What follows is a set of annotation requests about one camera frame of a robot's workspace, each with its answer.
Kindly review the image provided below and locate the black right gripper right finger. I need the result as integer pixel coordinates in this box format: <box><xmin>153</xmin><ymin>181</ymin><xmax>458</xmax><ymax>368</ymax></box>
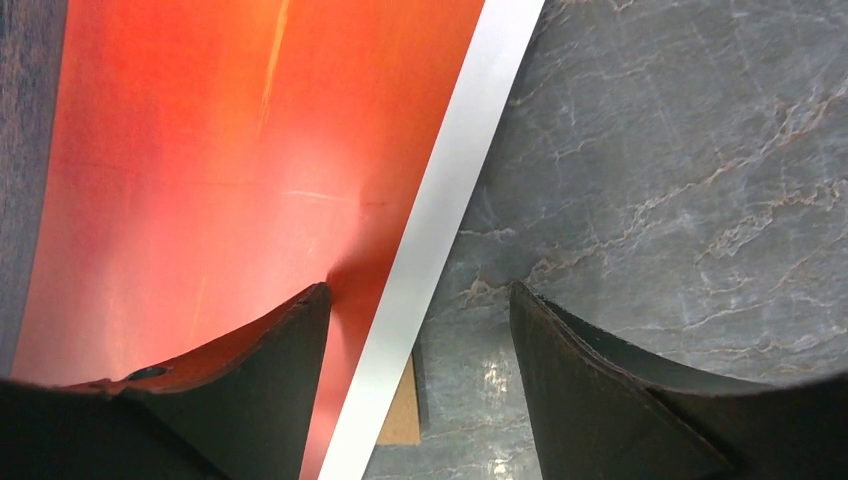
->
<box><xmin>509</xmin><ymin>282</ymin><xmax>847</xmax><ymax>479</ymax></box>

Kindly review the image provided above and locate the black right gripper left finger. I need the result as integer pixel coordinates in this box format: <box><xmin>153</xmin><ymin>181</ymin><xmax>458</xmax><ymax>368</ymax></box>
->
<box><xmin>1</xmin><ymin>283</ymin><xmax>331</xmax><ymax>479</ymax></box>

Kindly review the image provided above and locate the red sunset photo print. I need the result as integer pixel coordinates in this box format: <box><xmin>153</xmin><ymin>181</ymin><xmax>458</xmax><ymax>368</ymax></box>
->
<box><xmin>0</xmin><ymin>0</ymin><xmax>548</xmax><ymax>480</ymax></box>

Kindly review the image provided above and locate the brown cardboard backing board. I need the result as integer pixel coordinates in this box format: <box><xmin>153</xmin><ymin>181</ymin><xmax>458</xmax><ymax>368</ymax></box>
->
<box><xmin>376</xmin><ymin>355</ymin><xmax>421</xmax><ymax>446</ymax></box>

